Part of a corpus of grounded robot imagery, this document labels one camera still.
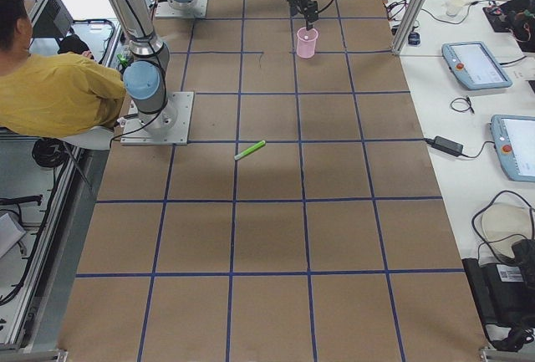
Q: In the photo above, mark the pink mesh cup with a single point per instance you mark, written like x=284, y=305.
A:
x=305, y=49

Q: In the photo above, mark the green marker pen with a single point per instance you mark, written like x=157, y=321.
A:
x=251, y=149

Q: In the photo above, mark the far blue teach pendant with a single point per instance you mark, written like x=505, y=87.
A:
x=474, y=66

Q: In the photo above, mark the blue teach pendant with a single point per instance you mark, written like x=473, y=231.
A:
x=513, y=137
x=474, y=66

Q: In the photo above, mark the black power adapter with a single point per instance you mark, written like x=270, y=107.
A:
x=444, y=145

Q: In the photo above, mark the near blue teach pendant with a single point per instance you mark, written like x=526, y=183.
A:
x=513, y=137

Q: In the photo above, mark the person in yellow shirt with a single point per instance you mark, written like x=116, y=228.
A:
x=55, y=96

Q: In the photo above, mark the aluminium frame post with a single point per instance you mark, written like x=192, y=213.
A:
x=406, y=25

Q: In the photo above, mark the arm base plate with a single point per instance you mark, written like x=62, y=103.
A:
x=170, y=127
x=183, y=9

